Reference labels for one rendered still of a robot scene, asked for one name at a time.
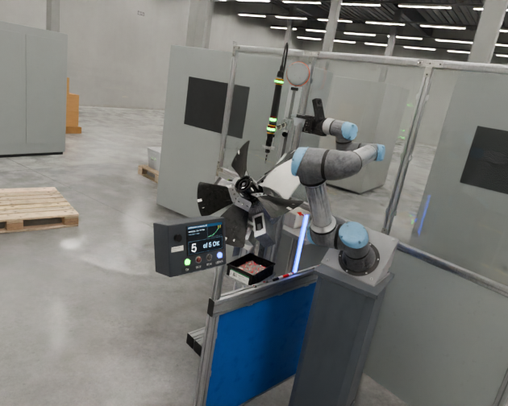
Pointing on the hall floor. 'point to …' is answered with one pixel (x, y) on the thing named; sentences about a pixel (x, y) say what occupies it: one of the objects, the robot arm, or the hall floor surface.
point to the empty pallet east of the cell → (26, 209)
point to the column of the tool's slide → (291, 118)
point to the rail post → (206, 360)
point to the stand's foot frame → (195, 340)
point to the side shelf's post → (292, 256)
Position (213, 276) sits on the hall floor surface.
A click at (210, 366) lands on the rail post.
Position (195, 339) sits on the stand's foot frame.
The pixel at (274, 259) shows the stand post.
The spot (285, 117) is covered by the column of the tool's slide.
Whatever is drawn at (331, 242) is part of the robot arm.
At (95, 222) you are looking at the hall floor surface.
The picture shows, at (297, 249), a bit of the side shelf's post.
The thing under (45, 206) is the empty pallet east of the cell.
